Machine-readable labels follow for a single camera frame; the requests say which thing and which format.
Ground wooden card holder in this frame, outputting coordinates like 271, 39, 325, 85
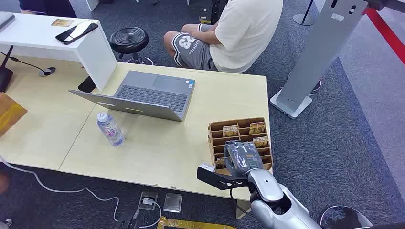
207, 117, 274, 177

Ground flat black device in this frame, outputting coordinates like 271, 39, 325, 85
77, 75, 97, 94

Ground black stacked boxes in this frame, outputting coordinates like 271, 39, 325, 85
198, 0, 229, 26

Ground red barrier belt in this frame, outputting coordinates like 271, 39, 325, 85
363, 6, 405, 66

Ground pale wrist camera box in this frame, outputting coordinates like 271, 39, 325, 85
199, 162, 216, 173

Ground clear plastic water bottle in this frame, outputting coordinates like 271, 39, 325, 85
96, 112, 126, 147

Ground person in dark clothes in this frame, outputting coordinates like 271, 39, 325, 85
18, 0, 77, 18

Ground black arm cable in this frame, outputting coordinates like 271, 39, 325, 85
229, 187, 257, 220

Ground grey desk cable grommet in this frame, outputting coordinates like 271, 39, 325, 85
38, 66, 57, 78

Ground black smartphone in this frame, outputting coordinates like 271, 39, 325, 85
55, 22, 100, 45

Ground grey kiosk stand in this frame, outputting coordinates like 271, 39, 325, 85
269, 0, 370, 120

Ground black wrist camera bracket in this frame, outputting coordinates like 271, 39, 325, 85
196, 166, 251, 191

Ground closed grey laptop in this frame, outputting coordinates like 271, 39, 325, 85
0, 11, 16, 31

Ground metal floor plate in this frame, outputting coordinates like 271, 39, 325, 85
163, 193, 183, 214

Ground chrome rimmed stool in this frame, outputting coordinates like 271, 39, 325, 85
319, 205, 374, 229

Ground white floor cable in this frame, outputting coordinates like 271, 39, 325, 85
0, 154, 162, 229

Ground white desk riser shelf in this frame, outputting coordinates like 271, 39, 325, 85
0, 12, 118, 93

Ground patterned card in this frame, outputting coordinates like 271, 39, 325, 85
50, 18, 75, 28

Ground wooden desk leg panel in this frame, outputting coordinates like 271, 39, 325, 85
235, 199, 253, 220

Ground black round stool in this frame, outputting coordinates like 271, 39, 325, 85
109, 26, 154, 66

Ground stanchion post with base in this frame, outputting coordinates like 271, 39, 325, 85
292, 0, 317, 27

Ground yellow floor tape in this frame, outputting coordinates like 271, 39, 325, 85
157, 216, 238, 229

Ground black router with antenna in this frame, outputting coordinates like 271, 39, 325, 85
0, 45, 14, 93

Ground thin black desk cable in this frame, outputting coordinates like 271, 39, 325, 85
0, 50, 49, 74

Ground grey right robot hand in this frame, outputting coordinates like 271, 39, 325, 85
224, 140, 264, 177

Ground brown cardboard box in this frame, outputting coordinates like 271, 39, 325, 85
0, 92, 28, 138

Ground grey open laptop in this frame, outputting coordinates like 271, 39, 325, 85
68, 70, 196, 123

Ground open floor socket box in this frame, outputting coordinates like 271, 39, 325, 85
138, 191, 159, 212

